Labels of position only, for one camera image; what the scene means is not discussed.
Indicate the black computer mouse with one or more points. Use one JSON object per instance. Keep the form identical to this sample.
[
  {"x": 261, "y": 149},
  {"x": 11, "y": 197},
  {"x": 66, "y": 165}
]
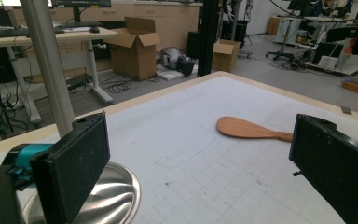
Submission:
[{"x": 94, "y": 30}]

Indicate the white foam sheet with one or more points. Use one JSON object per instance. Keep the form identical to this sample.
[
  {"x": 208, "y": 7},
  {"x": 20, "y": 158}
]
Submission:
[{"x": 167, "y": 75}]

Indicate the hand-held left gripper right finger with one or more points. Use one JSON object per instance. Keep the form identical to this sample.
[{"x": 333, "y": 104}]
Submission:
[{"x": 338, "y": 168}]

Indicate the metal stand with round base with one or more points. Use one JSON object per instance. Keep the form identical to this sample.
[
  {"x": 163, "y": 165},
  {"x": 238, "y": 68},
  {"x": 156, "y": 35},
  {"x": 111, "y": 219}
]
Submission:
[{"x": 47, "y": 62}]

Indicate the large open cardboard box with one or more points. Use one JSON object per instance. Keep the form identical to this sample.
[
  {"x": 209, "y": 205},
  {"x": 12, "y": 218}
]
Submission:
[{"x": 133, "y": 59}]

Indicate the grey keyboard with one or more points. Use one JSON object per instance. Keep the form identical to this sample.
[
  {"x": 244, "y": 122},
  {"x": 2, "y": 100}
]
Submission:
[{"x": 3, "y": 32}]

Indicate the black computer monitor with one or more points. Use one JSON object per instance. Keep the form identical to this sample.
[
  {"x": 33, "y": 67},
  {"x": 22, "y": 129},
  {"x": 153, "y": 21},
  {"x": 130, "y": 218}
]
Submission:
[{"x": 80, "y": 3}]

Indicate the small cardboard box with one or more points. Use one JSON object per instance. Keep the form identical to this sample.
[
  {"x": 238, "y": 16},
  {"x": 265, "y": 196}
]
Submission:
[{"x": 225, "y": 57}]

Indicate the black keyboard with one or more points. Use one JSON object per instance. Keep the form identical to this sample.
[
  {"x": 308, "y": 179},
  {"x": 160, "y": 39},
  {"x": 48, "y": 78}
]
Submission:
[{"x": 77, "y": 24}]

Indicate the white-legged desk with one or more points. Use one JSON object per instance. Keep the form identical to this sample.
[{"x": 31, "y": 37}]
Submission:
[{"x": 74, "y": 35}]

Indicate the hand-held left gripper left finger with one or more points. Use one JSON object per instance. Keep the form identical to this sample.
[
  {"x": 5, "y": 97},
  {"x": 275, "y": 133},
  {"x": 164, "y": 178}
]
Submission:
[{"x": 68, "y": 168}]

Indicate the white gridded mat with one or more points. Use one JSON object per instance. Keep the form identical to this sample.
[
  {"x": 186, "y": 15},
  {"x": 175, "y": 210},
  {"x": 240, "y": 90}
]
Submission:
[{"x": 199, "y": 174}]

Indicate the grey tape piece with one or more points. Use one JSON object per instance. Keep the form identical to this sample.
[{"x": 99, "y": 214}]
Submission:
[{"x": 346, "y": 110}]

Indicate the black flat device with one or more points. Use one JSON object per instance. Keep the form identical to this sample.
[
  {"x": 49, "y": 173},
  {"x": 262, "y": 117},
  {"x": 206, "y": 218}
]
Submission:
[{"x": 77, "y": 82}]

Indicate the black frame post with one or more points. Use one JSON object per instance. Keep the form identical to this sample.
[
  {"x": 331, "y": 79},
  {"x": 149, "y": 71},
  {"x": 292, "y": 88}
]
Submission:
[{"x": 208, "y": 37}]

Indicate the grey robot head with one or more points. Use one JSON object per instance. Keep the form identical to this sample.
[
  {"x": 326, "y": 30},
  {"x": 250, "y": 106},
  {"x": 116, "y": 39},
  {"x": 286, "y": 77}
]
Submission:
[{"x": 174, "y": 59}]

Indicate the wooden rice spatula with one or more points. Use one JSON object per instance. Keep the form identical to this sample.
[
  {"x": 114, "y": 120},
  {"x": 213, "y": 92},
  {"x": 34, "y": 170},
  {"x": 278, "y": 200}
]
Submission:
[{"x": 242, "y": 128}]

